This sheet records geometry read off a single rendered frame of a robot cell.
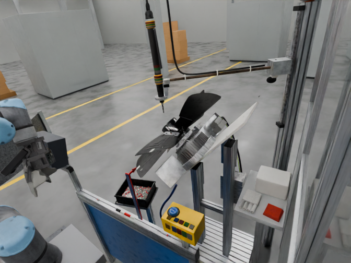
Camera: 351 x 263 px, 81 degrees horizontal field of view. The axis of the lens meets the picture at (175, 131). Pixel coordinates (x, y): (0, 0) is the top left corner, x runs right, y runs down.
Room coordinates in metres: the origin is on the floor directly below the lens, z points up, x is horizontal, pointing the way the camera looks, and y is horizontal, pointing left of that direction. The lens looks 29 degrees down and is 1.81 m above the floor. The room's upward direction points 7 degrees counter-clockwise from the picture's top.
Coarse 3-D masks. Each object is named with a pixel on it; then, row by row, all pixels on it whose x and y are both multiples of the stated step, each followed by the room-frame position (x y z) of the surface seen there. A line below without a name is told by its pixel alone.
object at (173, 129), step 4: (172, 120) 1.12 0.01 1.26; (176, 120) 1.13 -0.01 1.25; (168, 124) 1.10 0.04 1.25; (172, 124) 1.10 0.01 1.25; (176, 124) 1.10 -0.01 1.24; (164, 128) 1.10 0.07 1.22; (168, 128) 1.09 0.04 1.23; (172, 128) 1.08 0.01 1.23; (176, 128) 1.08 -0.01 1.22; (180, 128) 1.09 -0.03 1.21; (188, 128) 1.10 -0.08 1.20; (164, 132) 1.10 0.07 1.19; (180, 132) 1.08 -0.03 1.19; (184, 132) 1.06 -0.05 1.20; (180, 136) 1.04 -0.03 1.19; (176, 144) 1.04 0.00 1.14
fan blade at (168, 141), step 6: (156, 138) 0.98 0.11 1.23; (162, 138) 0.96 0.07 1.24; (168, 138) 0.95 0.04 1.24; (174, 138) 0.95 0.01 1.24; (150, 144) 0.91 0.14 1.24; (156, 144) 0.89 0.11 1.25; (162, 144) 0.87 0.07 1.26; (168, 144) 0.86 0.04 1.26; (174, 144) 0.84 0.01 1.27; (144, 150) 0.86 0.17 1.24; (150, 150) 0.83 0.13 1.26; (156, 150) 0.80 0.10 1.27
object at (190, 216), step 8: (168, 208) 0.63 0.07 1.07; (184, 208) 0.62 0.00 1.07; (176, 216) 0.58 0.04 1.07; (184, 216) 0.58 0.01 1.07; (192, 216) 0.57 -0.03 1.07; (200, 216) 0.57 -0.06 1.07; (176, 224) 0.54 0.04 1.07; (192, 224) 0.53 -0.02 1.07; (200, 224) 0.54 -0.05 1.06; (168, 232) 0.57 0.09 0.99; (192, 232) 0.50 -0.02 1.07; (200, 232) 0.54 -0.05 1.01; (184, 240) 0.52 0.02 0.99; (192, 240) 0.50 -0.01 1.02
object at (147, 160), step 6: (162, 150) 1.05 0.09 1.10; (144, 156) 1.10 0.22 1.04; (150, 156) 1.06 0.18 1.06; (156, 156) 1.03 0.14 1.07; (138, 162) 1.09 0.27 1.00; (144, 162) 1.05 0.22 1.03; (150, 162) 1.02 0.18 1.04; (138, 168) 1.04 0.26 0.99; (144, 168) 1.00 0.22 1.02; (150, 168) 0.98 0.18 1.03; (138, 174) 0.98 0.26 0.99; (144, 174) 0.95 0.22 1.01
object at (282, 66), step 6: (270, 60) 1.05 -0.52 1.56; (276, 60) 1.04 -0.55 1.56; (282, 60) 1.02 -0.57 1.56; (288, 60) 1.01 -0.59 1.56; (276, 66) 1.01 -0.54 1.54; (282, 66) 1.01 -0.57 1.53; (288, 66) 1.01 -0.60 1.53; (270, 72) 1.04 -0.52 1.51; (276, 72) 1.01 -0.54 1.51; (282, 72) 1.01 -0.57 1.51; (288, 72) 1.01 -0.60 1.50
